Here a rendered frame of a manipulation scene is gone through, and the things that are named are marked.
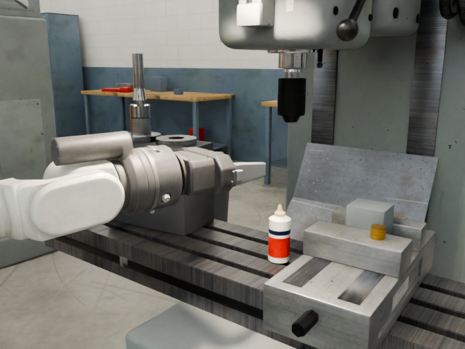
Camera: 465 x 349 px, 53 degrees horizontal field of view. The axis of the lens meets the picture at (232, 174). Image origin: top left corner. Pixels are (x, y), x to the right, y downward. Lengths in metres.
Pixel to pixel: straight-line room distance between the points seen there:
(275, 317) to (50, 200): 0.33
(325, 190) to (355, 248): 0.47
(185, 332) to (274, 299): 0.23
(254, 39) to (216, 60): 5.56
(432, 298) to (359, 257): 0.16
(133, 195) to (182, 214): 0.39
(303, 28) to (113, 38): 7.14
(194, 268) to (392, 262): 0.36
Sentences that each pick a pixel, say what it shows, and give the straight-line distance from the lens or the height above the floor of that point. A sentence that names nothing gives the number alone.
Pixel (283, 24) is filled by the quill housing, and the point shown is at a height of 1.34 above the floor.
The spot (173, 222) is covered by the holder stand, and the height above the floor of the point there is 0.95.
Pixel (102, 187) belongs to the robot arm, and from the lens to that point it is 0.57.
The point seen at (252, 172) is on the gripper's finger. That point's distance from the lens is 0.69.
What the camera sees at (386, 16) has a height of 1.36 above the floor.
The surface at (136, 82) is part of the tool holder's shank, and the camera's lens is 1.07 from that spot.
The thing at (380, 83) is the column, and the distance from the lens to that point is 1.13.
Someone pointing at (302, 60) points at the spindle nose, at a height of 1.29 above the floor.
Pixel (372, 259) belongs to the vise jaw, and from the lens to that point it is 0.70.
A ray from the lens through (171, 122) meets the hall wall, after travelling 6.91.
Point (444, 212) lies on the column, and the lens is 1.14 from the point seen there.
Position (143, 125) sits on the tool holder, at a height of 1.15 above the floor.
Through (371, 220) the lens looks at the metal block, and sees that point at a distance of 0.75.
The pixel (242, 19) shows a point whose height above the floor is 1.35.
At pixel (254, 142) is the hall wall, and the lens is 6.00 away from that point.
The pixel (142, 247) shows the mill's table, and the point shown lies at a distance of 0.96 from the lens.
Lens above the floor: 1.29
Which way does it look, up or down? 14 degrees down
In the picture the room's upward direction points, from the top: straight up
